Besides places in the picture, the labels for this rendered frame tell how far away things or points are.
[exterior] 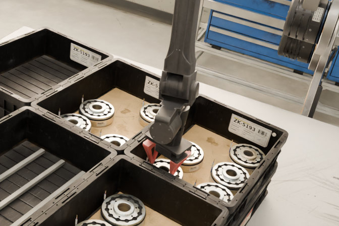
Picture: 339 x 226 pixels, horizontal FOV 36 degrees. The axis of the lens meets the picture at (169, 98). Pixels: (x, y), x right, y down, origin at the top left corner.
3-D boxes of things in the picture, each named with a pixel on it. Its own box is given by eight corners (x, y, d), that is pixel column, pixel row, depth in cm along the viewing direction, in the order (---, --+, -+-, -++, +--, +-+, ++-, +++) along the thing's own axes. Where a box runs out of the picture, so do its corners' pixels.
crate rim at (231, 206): (195, 98, 157) (197, 91, 156) (288, 138, 146) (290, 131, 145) (119, 160, 126) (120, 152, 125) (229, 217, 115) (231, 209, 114)
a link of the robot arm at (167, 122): (200, 79, 118) (165, 71, 121) (183, 102, 109) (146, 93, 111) (195, 123, 124) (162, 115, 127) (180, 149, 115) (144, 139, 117)
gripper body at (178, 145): (176, 161, 124) (183, 136, 120) (144, 140, 128) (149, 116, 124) (191, 149, 129) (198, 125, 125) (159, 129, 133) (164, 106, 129)
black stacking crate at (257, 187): (190, 124, 162) (197, 93, 156) (278, 165, 151) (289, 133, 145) (116, 189, 131) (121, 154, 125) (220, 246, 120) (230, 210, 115)
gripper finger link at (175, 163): (170, 186, 128) (178, 157, 123) (148, 172, 131) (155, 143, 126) (186, 174, 133) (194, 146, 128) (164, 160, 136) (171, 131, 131)
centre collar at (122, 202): (121, 198, 121) (121, 196, 121) (138, 208, 120) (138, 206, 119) (108, 209, 118) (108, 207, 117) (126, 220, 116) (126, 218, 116)
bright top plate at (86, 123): (73, 111, 150) (73, 109, 150) (98, 126, 145) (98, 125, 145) (46, 123, 143) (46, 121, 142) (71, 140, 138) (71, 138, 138)
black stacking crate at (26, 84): (44, 56, 184) (45, 27, 178) (111, 88, 173) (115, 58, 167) (-49, 99, 153) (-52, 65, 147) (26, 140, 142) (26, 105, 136)
